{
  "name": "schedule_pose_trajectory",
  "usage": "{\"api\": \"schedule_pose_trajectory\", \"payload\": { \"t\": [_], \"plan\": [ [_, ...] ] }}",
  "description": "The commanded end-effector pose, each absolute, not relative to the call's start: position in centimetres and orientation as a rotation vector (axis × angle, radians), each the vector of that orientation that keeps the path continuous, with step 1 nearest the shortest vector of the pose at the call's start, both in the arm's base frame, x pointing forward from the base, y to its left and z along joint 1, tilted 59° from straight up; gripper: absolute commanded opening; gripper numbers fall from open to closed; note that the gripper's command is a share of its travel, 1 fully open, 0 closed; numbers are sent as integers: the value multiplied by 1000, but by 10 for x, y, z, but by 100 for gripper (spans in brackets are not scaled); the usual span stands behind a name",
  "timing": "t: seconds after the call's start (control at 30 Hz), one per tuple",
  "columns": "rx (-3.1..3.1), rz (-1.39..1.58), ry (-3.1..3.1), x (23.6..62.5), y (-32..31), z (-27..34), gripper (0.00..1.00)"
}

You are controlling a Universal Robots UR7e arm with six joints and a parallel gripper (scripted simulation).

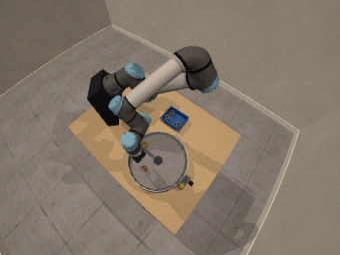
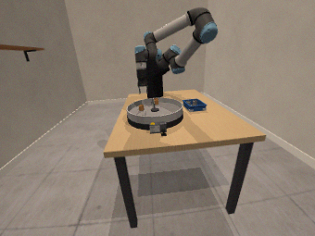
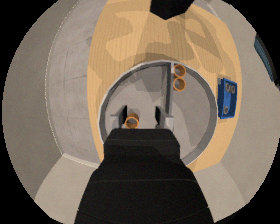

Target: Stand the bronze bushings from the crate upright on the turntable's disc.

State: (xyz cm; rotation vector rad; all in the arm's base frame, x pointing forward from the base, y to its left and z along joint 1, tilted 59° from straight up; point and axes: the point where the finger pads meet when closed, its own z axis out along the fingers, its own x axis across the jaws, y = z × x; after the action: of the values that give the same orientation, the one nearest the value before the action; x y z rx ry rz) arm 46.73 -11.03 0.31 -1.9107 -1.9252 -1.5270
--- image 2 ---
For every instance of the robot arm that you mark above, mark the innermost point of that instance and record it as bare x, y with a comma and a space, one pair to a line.
205, 31

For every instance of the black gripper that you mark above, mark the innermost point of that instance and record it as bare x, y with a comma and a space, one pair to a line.
141, 75

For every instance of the blue rectangular crate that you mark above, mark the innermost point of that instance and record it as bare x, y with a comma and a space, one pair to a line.
199, 107

